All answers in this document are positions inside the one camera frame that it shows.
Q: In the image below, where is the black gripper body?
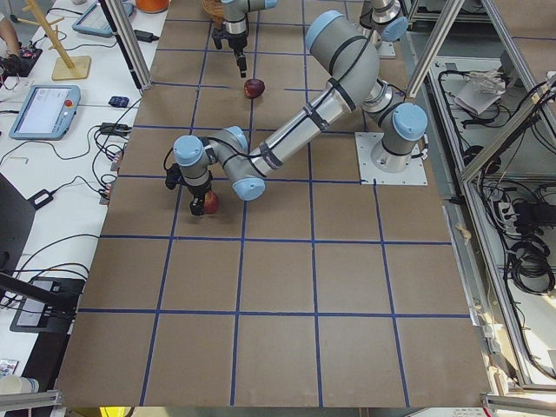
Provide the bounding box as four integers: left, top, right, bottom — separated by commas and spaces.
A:
165, 163, 213, 216
212, 23, 248, 78

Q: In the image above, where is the red yellow apple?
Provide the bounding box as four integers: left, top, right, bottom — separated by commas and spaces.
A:
203, 190, 219, 215

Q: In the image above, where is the dark red apple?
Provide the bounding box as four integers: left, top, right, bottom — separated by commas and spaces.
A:
243, 78, 266, 100

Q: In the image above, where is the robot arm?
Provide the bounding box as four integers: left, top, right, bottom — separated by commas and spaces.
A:
165, 10, 428, 216
212, 0, 278, 78

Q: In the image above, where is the wicker basket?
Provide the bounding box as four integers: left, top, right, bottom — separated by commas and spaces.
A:
202, 0, 224, 23

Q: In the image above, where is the small blue device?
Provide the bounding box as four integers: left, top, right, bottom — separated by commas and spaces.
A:
108, 96, 129, 108

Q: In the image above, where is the orange round object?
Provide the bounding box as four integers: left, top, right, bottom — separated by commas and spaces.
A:
136, 0, 170, 14

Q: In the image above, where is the black power adapter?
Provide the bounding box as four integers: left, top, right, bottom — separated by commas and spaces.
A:
134, 30, 160, 43

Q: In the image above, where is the near teach pendant tablet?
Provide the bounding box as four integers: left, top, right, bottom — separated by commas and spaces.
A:
9, 85, 81, 141

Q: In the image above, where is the teach pendant tablet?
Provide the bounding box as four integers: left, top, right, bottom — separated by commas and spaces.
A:
72, 2, 112, 37
9, 85, 81, 141

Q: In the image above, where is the far teach pendant tablet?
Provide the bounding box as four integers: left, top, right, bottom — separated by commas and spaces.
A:
72, 2, 112, 37

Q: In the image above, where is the wooden mug tree stand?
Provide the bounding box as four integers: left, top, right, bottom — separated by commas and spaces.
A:
19, 0, 91, 82

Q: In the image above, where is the black monitor stand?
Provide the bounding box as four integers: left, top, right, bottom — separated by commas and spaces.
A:
1, 176, 87, 374

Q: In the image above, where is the crumpled white paper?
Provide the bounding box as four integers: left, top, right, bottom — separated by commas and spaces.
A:
454, 69, 506, 116

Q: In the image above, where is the white power strip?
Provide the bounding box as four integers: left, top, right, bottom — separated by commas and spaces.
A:
493, 200, 517, 234

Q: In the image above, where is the aluminium frame post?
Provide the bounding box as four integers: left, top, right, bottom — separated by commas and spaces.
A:
100, 0, 152, 91

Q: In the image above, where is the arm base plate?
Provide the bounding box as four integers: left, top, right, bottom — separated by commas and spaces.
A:
375, 41, 396, 59
354, 132, 428, 186

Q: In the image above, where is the aluminium frame cage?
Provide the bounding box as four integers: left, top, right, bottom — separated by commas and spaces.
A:
407, 1, 555, 395

